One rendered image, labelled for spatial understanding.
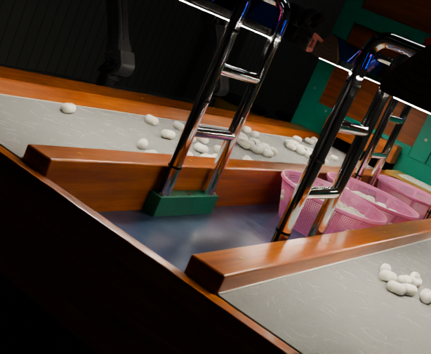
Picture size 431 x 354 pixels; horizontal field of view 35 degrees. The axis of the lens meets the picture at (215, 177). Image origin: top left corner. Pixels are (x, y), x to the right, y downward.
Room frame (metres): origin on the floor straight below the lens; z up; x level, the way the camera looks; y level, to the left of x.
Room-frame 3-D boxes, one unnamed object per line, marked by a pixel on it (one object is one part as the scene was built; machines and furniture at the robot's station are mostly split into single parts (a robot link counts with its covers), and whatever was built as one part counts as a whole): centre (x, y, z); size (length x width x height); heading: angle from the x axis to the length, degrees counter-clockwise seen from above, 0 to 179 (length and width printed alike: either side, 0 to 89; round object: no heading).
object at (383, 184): (2.20, -0.62, 0.72); 0.27 x 0.27 x 0.10
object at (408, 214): (1.81, -0.41, 0.72); 0.27 x 0.27 x 0.10
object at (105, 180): (1.75, -0.18, 0.71); 1.81 x 0.06 x 0.11; 151
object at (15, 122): (1.83, -0.03, 0.73); 1.81 x 0.30 x 0.02; 151
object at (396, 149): (2.60, -0.45, 0.83); 0.30 x 0.06 x 0.07; 61
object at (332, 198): (1.10, -0.24, 0.90); 0.20 x 0.19 x 0.45; 151
